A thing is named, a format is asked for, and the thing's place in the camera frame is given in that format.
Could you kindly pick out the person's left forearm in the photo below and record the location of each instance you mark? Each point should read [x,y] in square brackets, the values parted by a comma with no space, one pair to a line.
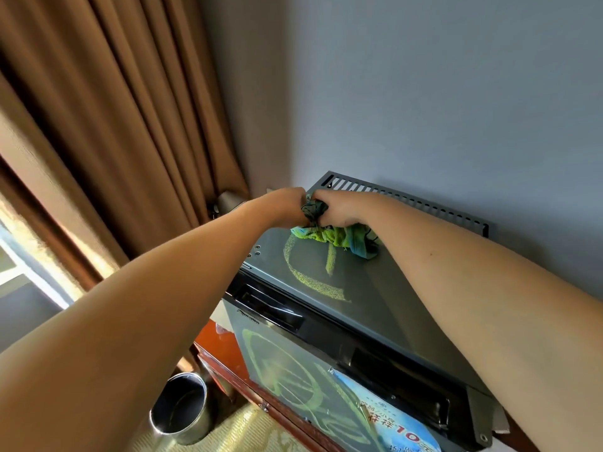
[132,334]

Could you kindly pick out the person's left hand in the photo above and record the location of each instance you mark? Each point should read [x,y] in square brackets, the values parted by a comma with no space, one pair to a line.
[282,207]

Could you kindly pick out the person's right hand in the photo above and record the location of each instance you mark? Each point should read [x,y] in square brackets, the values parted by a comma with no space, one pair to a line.
[346,207]

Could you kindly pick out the green blue cleaning cloth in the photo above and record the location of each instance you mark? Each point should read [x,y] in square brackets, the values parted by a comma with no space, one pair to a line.
[330,237]

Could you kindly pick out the grey metal lamp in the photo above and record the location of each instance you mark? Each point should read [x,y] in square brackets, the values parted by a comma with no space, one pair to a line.
[228,201]

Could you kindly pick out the round metal trash bin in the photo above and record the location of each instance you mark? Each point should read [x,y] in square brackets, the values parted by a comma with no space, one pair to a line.
[181,409]

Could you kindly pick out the person's right forearm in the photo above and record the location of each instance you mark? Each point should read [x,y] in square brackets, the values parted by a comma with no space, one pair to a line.
[509,315]

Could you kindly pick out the grey mini fridge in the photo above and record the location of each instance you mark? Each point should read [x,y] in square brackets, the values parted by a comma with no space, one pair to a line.
[377,287]

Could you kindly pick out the brown curtain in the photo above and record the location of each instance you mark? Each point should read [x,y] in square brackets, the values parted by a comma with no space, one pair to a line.
[94,112]

